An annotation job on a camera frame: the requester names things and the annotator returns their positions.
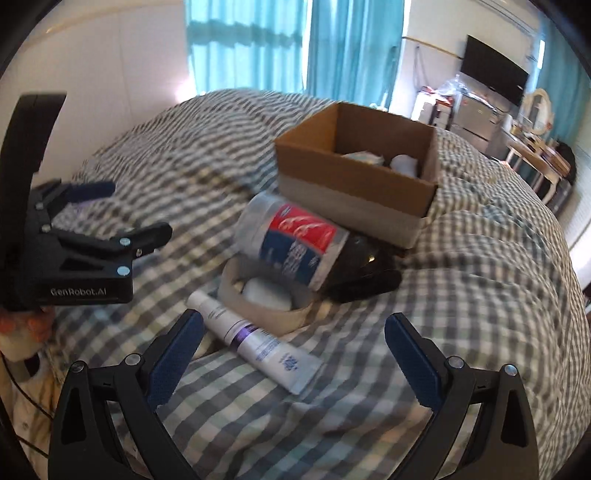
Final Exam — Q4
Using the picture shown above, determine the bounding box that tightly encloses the beige tape roll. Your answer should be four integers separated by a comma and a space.
217, 256, 315, 336

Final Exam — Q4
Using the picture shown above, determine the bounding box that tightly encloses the floss pick jar red blue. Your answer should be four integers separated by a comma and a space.
235, 192, 349, 292

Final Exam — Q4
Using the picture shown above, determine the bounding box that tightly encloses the white purple cream tube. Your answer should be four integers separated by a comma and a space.
186, 290, 322, 395

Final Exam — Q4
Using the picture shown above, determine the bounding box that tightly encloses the white bottle with ring cap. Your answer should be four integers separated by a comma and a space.
390, 154, 419, 178

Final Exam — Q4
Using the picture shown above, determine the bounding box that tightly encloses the hand in orange glove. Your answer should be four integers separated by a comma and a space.
0, 306, 56, 342

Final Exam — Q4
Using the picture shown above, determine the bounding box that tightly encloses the checkered bed duvet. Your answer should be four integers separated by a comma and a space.
8, 88, 591, 480

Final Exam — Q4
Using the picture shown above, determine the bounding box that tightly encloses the black smartphone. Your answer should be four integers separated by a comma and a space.
325, 268, 402, 304

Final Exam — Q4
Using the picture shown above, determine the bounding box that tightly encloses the black round object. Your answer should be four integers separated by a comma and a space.
325, 234, 390, 289

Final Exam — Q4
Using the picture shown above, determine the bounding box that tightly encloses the teal curtain left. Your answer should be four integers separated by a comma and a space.
184, 0, 308, 94

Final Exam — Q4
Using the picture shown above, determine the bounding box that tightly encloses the teal curtain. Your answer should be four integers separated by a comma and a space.
537, 17, 590, 146
184, 0, 308, 94
304, 0, 405, 110

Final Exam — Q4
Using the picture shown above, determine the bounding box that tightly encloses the cardboard box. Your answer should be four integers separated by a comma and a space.
274, 102, 440, 250

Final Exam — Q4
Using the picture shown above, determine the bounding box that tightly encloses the white vanity table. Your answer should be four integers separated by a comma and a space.
505, 134, 577, 206

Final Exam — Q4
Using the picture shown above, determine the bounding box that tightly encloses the teal curtain middle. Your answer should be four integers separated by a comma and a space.
304, 0, 405, 110

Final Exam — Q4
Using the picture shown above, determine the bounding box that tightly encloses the silver mini fridge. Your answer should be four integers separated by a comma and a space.
449, 92, 510, 159

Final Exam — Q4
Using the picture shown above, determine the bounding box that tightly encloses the oval vanity mirror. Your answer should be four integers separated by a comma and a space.
521, 88, 554, 136

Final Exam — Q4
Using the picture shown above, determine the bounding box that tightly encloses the white suitcase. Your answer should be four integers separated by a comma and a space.
411, 90, 453, 129

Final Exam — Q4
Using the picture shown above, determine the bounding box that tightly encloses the teal curtain right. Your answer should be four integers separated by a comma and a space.
537, 17, 590, 146

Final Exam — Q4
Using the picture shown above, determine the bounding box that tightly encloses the black wall television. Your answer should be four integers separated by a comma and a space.
460, 35, 529, 106

